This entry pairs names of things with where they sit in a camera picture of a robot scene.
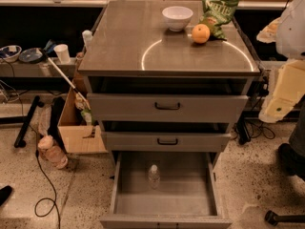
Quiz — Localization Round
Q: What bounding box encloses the open bottom grey drawer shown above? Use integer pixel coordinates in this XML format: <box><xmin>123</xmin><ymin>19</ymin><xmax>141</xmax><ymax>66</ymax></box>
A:
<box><xmin>101</xmin><ymin>152</ymin><xmax>232</xmax><ymax>229</ymax></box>

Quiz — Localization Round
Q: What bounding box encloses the black stand leg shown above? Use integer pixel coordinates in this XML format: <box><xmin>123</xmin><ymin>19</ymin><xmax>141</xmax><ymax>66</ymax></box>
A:
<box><xmin>14</xmin><ymin>95</ymin><xmax>44</xmax><ymax>148</ymax></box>

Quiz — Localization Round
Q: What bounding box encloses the white bowl on shelf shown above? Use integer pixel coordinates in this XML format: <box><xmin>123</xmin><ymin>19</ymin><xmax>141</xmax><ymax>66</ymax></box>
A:
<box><xmin>0</xmin><ymin>45</ymin><xmax>22</xmax><ymax>63</ymax></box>

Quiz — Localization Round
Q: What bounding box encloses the top grey drawer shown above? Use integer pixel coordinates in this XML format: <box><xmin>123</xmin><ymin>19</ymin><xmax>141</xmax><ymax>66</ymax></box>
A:
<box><xmin>88</xmin><ymin>94</ymin><xmax>247</xmax><ymax>123</ymax></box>

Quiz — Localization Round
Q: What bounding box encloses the cardboard box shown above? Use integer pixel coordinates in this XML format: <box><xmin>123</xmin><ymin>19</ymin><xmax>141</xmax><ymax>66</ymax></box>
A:
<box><xmin>58</xmin><ymin>89</ymin><xmax>107</xmax><ymax>154</ymax></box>

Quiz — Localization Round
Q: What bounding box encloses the middle grey drawer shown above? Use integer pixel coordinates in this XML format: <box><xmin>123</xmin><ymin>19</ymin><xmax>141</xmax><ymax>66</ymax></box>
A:
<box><xmin>102</xmin><ymin>132</ymin><xmax>231</xmax><ymax>152</ymax></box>

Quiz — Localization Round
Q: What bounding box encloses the blue plate on shelf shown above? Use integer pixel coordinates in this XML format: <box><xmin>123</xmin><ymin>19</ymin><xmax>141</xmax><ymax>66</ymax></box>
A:
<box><xmin>19</xmin><ymin>48</ymin><xmax>44</xmax><ymax>64</ymax></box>

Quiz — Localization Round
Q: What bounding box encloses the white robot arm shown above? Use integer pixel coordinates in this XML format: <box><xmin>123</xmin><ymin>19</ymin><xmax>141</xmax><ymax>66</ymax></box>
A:
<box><xmin>258</xmin><ymin>0</ymin><xmax>305</xmax><ymax>123</ymax></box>

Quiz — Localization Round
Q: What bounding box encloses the white paper cup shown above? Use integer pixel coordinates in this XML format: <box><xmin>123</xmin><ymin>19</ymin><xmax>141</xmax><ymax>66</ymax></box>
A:
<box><xmin>54</xmin><ymin>44</ymin><xmax>71</xmax><ymax>64</ymax></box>

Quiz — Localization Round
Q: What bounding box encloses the clear plastic water bottle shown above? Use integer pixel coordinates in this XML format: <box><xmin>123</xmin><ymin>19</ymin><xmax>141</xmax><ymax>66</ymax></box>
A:
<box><xmin>148</xmin><ymin>164</ymin><xmax>160</xmax><ymax>189</ymax></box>

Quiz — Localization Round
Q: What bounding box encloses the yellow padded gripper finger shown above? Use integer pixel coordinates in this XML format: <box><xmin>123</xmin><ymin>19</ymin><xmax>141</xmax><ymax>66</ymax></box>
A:
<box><xmin>256</xmin><ymin>18</ymin><xmax>280</xmax><ymax>44</ymax></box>
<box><xmin>258</xmin><ymin>60</ymin><xmax>305</xmax><ymax>123</ymax></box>

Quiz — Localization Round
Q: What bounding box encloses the black cables right side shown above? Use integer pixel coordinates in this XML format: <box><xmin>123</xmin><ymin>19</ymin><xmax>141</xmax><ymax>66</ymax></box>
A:
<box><xmin>234</xmin><ymin>117</ymin><xmax>276</xmax><ymax>146</ymax></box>

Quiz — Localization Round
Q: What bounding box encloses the black cable on floor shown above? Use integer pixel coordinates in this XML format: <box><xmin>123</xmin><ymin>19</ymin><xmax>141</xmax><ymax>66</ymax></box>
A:
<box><xmin>33</xmin><ymin>150</ymin><xmax>62</xmax><ymax>229</ymax></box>

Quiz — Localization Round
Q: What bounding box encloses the white bottle beside cabinet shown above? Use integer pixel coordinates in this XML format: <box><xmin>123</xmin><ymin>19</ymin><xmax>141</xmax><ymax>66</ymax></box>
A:
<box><xmin>82</xmin><ymin>30</ymin><xmax>92</xmax><ymax>50</ymax></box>

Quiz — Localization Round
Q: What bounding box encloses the white stick with black handle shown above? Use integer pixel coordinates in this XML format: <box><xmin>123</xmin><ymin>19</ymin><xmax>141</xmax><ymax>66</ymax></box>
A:
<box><xmin>39</xmin><ymin>48</ymin><xmax>91</xmax><ymax>110</ymax></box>

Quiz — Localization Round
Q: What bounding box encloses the green chip bag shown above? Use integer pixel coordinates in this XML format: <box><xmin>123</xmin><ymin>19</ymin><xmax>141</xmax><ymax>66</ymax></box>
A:
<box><xmin>199</xmin><ymin>0</ymin><xmax>239</xmax><ymax>40</ymax></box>

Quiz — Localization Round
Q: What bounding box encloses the orange fruit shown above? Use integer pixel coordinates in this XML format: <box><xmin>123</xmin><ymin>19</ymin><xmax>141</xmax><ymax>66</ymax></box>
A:
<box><xmin>192</xmin><ymin>24</ymin><xmax>210</xmax><ymax>44</ymax></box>

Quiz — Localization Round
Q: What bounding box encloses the white ceramic bowl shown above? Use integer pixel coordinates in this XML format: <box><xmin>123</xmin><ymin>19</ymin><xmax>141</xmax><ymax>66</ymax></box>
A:
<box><xmin>162</xmin><ymin>6</ymin><xmax>193</xmax><ymax>31</ymax></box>

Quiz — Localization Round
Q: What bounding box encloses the grey metal drawer cabinet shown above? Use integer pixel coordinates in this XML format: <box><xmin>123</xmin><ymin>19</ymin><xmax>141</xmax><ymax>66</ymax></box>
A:
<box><xmin>77</xmin><ymin>0</ymin><xmax>261</xmax><ymax>229</ymax></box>

